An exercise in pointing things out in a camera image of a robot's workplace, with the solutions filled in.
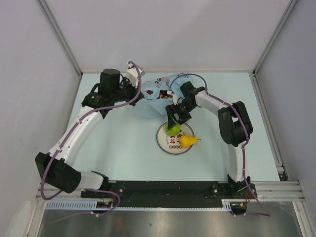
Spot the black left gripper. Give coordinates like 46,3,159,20
111,77,144,106

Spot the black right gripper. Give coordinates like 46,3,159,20
166,100,197,129

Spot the green fake apple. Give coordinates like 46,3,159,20
165,124,181,136

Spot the red fake cherry bunch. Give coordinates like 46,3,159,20
145,90,173,100

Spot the round printed white plate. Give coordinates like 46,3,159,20
156,122,195,155

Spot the yellow fake fruit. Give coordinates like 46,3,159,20
179,135,199,148

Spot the light blue printed plastic bag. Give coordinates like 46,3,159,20
134,73,194,119

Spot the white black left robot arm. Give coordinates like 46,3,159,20
35,63,145,198

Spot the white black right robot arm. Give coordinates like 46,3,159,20
165,82,253,198

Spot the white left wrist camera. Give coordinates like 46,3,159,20
126,61,140,88

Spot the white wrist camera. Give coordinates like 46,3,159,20
167,90,182,105
126,61,140,88

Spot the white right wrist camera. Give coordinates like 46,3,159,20
167,90,182,105

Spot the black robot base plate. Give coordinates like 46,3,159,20
81,180,258,215

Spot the aluminium frame rail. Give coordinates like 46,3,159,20
253,181,305,202

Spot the white slotted cable duct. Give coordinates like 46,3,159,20
45,200,114,209

